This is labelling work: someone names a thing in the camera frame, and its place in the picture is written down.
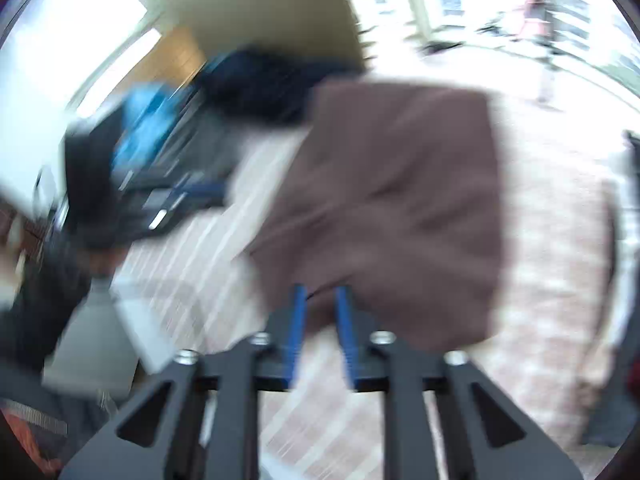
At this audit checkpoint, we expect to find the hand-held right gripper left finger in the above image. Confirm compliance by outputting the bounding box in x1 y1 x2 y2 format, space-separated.
59 285 307 480

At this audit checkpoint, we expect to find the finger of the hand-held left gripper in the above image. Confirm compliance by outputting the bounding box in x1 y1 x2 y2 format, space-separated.
142 194 224 235
117 170 227 207

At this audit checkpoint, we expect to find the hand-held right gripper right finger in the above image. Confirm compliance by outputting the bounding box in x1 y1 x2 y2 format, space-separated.
334 285 583 480

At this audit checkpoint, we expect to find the brown garment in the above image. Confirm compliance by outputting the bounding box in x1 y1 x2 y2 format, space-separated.
247 81 506 353

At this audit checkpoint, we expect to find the blue cloth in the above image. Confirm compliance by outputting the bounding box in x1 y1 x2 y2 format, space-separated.
112 82 176 171

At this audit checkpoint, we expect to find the navy garment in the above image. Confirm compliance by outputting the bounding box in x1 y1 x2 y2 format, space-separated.
192 47 371 123

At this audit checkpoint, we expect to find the orange wooden board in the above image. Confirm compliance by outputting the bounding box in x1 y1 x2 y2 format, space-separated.
127 27 208 93

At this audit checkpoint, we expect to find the pink plaid blanket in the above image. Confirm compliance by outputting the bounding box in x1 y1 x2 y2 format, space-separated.
107 85 626 480

